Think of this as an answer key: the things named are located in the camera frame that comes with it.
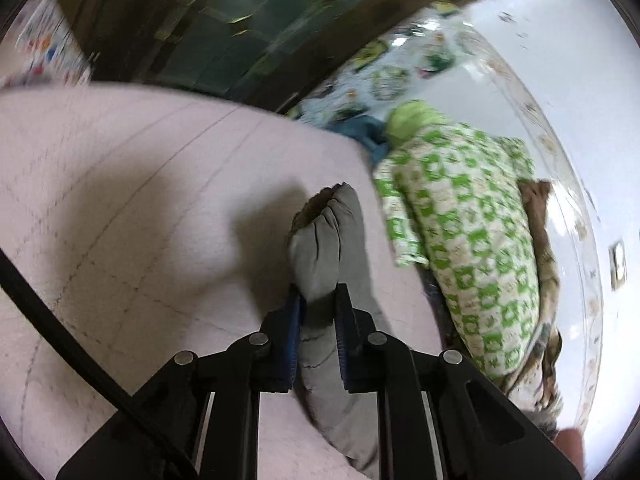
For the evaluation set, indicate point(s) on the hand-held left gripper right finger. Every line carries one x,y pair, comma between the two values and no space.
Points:
342,345

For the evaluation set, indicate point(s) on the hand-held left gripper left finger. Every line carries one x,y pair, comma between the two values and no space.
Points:
292,342

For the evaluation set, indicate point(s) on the grey padded jacket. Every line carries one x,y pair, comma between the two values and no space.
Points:
327,240

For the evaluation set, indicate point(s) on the green white patterned pillow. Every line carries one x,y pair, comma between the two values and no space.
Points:
465,220

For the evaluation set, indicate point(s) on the beige floral fleece blanket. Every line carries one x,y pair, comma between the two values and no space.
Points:
547,330

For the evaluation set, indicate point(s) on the blue cloth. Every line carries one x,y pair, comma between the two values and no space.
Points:
365,132

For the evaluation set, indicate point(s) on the light green pillow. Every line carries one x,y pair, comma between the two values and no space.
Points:
412,117

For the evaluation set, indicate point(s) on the brown fleece cloth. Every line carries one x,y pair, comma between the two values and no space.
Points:
536,205

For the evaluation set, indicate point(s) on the light blue patterned plastic bag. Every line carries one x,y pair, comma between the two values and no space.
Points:
395,70

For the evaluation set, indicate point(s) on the dark glass-door cabinet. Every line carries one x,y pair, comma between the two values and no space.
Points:
210,25

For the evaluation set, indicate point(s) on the colourful printed white cloth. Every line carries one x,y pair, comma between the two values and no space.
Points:
47,45

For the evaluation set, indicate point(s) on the beige wall switch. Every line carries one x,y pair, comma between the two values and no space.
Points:
618,264

